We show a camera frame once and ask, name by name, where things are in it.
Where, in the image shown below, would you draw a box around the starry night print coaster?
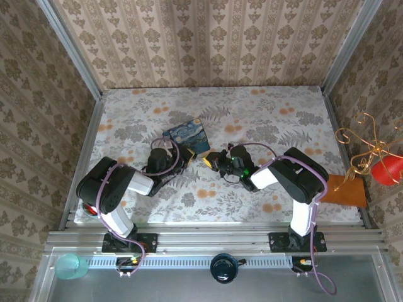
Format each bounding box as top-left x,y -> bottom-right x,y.
162,118 -> 212,155

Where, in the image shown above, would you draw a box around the floral white tablecloth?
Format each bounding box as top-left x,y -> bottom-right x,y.
74,85 -> 361,225

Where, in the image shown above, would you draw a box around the red round object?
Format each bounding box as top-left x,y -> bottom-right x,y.
81,203 -> 100,218

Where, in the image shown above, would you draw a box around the dark blue mug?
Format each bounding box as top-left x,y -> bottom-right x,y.
209,252 -> 247,284

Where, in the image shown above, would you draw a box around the orange wooden board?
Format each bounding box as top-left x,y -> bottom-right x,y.
320,174 -> 369,208

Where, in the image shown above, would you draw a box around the grey metal tray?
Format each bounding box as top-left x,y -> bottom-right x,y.
29,246 -> 403,302

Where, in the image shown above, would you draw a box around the teal plastic cup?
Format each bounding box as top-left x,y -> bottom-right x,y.
55,253 -> 90,281

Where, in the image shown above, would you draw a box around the red ball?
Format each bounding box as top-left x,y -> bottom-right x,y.
370,154 -> 403,187

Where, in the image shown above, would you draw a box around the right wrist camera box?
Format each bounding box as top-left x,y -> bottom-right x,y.
229,154 -> 251,179

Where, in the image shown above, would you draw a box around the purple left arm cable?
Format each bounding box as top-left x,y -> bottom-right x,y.
98,137 -> 181,278

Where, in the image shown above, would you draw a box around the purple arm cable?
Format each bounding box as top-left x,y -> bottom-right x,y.
229,142 -> 338,296
98,137 -> 181,278

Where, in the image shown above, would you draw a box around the aluminium frame cross rails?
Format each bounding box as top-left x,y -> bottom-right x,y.
43,223 -> 389,254

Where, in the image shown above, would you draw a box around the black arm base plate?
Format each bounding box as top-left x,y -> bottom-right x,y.
101,232 -> 159,254
268,232 -> 327,254

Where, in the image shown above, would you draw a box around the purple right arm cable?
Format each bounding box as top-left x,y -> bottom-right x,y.
229,142 -> 338,296

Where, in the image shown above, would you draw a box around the slotted grey cable duct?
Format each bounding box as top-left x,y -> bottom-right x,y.
87,255 -> 294,269

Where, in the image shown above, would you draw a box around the gold wire ornament stand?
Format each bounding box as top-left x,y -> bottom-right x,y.
334,112 -> 403,193

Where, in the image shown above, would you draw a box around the aluminium frame corner post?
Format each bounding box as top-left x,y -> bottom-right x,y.
320,0 -> 379,95
35,0 -> 104,99

